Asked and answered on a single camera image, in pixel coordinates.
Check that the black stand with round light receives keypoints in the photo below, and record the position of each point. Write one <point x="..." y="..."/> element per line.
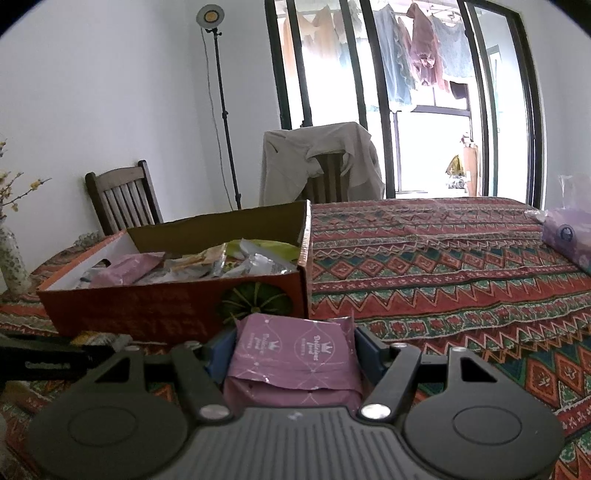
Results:
<point x="225" y="115"/>

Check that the wooden chair under jacket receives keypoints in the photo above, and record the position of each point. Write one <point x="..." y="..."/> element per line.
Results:
<point x="328" y="177"/>

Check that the beige jacket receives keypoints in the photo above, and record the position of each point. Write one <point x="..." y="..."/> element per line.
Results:
<point x="286" y="161"/>

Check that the yellow flower branches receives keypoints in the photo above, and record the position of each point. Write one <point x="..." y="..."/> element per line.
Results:
<point x="9" y="184"/>

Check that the orange cardboard box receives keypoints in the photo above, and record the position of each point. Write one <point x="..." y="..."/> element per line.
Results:
<point x="138" y="309"/>

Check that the lime green snack packet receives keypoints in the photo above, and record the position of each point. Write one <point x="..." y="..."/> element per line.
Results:
<point x="272" y="248"/>

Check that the beige hanging garment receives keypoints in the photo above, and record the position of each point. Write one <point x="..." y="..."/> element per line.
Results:
<point x="323" y="37"/>

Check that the grey-blue hanging shirt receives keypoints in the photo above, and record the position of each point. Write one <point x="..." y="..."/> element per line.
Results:
<point x="457" y="50"/>

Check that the purple tissue pack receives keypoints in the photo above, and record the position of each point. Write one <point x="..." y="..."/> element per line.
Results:
<point x="568" y="235"/>

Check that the silver cracker snack packet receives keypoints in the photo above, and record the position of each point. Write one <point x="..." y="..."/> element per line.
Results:
<point x="268" y="265"/>

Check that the blue hanging garment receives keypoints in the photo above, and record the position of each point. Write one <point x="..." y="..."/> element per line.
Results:
<point x="395" y="55"/>

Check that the maroon hanging shirt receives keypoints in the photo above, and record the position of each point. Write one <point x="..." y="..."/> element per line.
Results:
<point x="427" y="50"/>

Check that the black sliding door frame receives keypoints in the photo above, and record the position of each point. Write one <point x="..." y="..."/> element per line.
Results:
<point x="377" y="69"/>

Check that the wooden balcony cabinet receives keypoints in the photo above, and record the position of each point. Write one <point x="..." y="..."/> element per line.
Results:
<point x="471" y="170"/>

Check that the yellow white snack packet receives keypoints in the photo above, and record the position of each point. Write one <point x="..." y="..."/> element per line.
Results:
<point x="196" y="263"/>

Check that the patterned tablecloth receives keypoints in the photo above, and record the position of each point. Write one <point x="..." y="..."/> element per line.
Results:
<point x="438" y="258"/>

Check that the black hanging cloth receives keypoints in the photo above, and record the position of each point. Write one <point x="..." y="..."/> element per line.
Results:
<point x="458" y="91"/>

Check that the yellow balcony item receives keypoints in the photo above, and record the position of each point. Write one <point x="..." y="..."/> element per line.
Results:
<point x="454" y="166"/>

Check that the pink snack packet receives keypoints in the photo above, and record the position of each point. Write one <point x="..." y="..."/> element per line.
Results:
<point x="295" y="355"/>
<point x="129" y="270"/>

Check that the floral ceramic vase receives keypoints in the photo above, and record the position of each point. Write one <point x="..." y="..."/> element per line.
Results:
<point x="11" y="263"/>

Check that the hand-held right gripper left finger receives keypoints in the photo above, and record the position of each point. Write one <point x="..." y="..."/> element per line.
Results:
<point x="198" y="378"/>

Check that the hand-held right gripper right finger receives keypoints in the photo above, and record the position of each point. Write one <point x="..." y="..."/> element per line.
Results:
<point x="392" y="378"/>

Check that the dark wooden slatted chair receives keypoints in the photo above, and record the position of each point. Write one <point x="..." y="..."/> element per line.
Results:
<point x="122" y="194"/>

